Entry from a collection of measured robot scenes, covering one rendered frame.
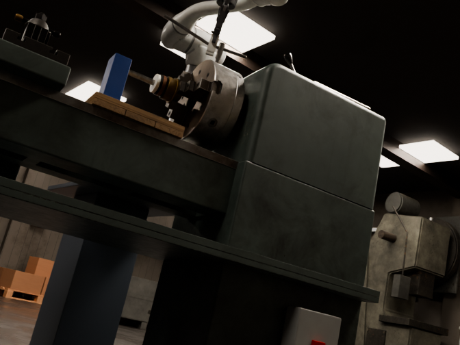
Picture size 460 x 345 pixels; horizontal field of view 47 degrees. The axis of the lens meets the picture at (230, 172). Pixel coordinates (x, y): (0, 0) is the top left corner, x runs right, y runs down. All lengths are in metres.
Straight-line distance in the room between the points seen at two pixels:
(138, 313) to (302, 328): 5.88
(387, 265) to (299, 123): 6.25
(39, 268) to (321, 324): 7.35
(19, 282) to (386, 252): 5.30
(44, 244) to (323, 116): 7.91
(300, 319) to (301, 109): 0.72
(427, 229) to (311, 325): 6.20
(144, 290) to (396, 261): 3.54
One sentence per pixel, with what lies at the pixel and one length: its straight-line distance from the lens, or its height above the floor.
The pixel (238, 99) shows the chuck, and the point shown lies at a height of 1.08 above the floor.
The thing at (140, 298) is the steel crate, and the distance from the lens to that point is 7.55.
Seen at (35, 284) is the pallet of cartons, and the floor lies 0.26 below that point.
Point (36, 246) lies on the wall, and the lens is 9.49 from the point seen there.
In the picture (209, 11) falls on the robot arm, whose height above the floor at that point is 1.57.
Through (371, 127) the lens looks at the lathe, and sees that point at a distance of 2.15.
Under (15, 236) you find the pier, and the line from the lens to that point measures 9.23.
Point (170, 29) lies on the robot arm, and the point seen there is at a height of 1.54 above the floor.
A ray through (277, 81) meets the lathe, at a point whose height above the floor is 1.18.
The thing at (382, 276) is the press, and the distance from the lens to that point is 8.08.
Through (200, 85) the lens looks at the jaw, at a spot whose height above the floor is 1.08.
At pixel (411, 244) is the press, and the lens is 7.86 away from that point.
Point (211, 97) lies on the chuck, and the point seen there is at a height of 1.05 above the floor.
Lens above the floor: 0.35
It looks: 15 degrees up
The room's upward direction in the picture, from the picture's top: 13 degrees clockwise
